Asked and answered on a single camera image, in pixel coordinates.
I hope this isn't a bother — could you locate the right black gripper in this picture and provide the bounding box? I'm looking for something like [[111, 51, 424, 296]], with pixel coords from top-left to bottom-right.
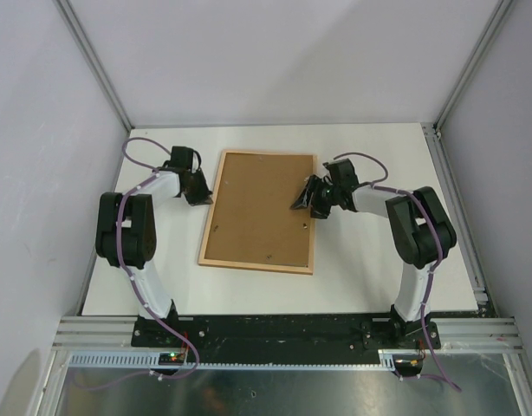
[[292, 174, 342, 219]]

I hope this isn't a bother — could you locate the brown frame backing board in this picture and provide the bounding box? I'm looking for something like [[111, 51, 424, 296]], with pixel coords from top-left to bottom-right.
[[204, 153, 315, 270]]

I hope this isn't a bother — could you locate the wooden picture frame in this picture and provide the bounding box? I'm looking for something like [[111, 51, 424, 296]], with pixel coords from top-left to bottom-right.
[[198, 149, 319, 276]]

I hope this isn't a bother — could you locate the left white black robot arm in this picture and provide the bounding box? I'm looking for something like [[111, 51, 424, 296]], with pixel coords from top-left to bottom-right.
[[95, 146, 212, 347]]

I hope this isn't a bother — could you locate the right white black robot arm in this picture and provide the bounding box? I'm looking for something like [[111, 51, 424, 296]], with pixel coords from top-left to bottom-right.
[[290, 159, 457, 349]]

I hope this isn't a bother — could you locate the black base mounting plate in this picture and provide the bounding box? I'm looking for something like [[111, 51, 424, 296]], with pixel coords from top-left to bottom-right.
[[131, 313, 441, 364]]

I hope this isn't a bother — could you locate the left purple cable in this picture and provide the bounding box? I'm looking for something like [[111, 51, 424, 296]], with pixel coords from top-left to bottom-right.
[[70, 137, 201, 391]]

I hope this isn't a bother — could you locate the grey slotted cable duct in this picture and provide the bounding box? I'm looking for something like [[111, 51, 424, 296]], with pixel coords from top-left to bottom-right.
[[68, 351, 395, 372]]

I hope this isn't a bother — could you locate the aluminium front rail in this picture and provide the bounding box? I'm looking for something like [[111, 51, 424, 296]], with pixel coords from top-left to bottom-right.
[[52, 316, 523, 354]]

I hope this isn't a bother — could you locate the left aluminium corner post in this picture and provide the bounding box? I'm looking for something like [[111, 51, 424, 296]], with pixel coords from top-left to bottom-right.
[[53, 0, 133, 132]]

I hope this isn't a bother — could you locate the aluminium corner post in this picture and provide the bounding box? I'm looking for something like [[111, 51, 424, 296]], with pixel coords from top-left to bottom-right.
[[432, 0, 517, 133], [53, 0, 133, 132]]

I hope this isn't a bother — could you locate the right aluminium corner post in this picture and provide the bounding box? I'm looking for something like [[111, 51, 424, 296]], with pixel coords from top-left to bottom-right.
[[432, 0, 517, 133]]

